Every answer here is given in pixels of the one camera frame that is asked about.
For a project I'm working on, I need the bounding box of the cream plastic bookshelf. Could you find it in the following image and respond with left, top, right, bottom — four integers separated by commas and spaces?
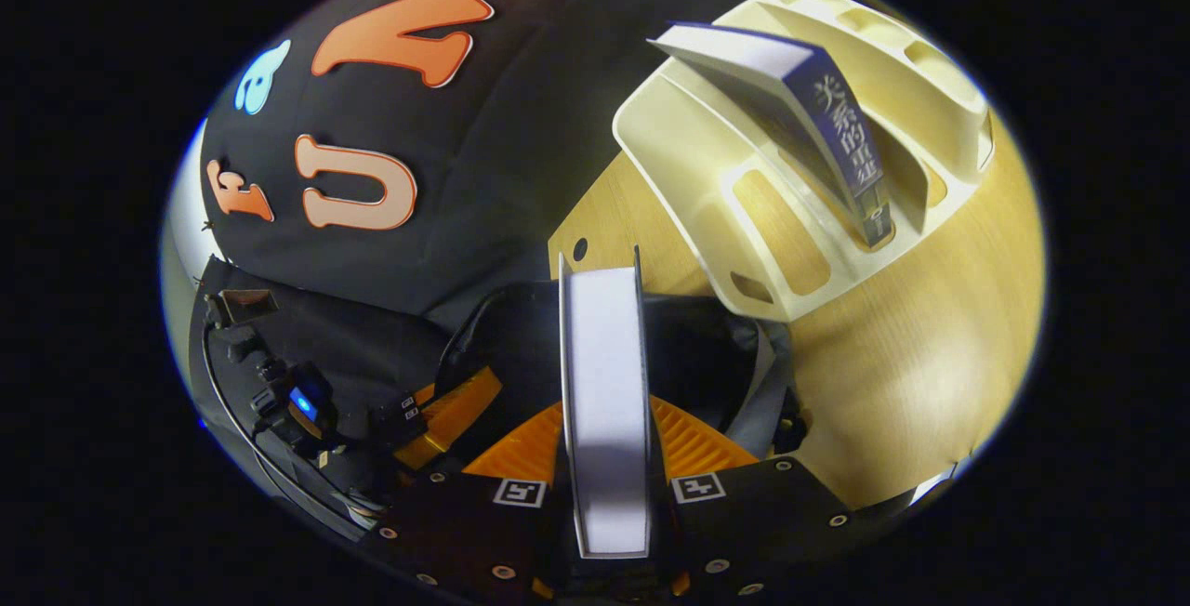
612, 0, 994, 323

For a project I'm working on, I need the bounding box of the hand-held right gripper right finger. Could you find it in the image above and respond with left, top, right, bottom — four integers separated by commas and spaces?
651, 394, 879, 602

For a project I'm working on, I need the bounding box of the blue cover book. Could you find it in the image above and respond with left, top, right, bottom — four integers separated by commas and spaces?
648, 22, 895, 249

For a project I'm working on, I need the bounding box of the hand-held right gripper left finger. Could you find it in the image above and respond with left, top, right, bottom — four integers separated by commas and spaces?
358, 402, 568, 602

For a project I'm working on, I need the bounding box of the white grey cover book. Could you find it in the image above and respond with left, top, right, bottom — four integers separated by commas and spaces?
556, 246, 666, 560

